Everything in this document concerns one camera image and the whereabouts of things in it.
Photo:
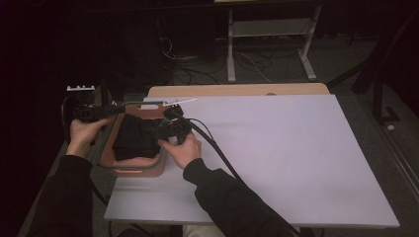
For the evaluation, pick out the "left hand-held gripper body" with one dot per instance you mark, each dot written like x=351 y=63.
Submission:
x=85 y=113

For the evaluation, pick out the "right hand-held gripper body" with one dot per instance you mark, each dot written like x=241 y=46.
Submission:
x=179 y=128

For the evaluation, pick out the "black shorts with blue trim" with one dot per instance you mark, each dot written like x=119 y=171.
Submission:
x=135 y=138

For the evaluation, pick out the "pink basket with grey rim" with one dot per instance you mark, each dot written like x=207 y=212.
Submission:
x=135 y=166

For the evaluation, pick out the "person's left hand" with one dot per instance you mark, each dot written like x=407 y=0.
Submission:
x=82 y=138

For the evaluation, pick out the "person's right hand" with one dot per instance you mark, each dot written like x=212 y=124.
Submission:
x=184 y=154

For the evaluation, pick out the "wooden table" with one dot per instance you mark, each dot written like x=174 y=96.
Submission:
x=237 y=89

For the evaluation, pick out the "person's left leg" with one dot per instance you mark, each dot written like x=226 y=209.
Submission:
x=196 y=231

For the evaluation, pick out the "white metal stand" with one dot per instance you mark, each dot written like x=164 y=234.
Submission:
x=270 y=28

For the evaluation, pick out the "small white floor object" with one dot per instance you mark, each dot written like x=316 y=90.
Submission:
x=390 y=127

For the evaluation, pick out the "metal floor rail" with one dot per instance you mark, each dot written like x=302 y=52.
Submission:
x=402 y=164

